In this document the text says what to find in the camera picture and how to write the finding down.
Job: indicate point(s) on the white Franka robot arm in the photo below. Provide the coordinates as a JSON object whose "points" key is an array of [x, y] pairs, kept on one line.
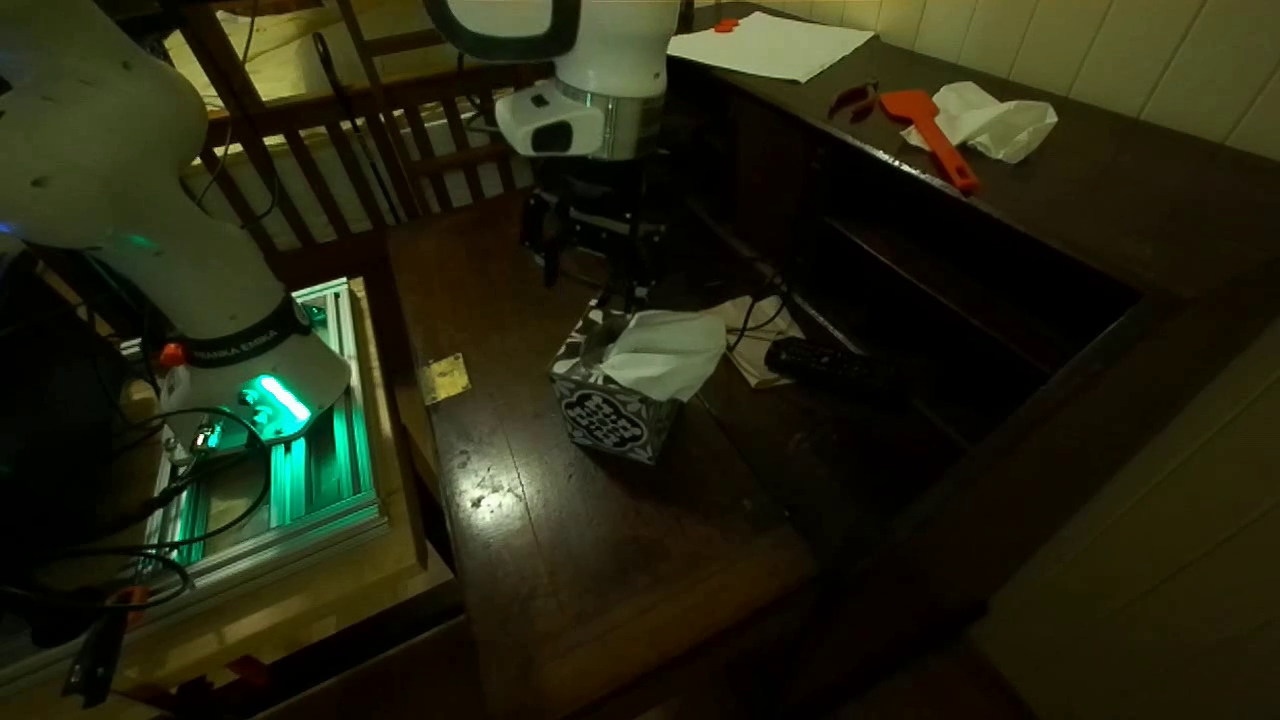
{"points": [[95, 147]]}

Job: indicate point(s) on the dark wooden chair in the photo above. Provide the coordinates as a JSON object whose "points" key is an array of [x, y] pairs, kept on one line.
{"points": [[387, 124]]}

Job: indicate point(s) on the black cylindrical object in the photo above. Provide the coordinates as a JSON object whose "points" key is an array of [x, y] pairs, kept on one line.
{"points": [[807, 359]]}

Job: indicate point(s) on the yellow sticky note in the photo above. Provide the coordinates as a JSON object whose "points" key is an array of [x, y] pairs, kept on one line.
{"points": [[446, 377]]}

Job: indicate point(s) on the small red object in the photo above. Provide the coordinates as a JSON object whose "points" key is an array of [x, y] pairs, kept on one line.
{"points": [[724, 23]]}

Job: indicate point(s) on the dark wooden desk hutch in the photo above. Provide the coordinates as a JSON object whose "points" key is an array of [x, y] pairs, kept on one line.
{"points": [[1067, 264]]}

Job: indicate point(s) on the orange plastic scraper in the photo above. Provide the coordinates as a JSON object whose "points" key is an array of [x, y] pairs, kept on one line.
{"points": [[934, 134]]}

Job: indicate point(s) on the dark red small tool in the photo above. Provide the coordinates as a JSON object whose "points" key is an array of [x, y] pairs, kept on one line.
{"points": [[850, 103]]}

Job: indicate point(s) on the crumpled white tissue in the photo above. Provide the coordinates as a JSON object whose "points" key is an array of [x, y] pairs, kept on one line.
{"points": [[995, 122]]}

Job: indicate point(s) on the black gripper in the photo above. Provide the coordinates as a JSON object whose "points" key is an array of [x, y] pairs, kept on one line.
{"points": [[602, 203]]}

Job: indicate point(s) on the aluminium frame mount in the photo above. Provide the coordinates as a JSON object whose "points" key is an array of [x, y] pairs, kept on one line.
{"points": [[325, 467]]}

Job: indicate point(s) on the white paper sheet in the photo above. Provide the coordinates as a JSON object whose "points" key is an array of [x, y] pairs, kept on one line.
{"points": [[773, 44]]}

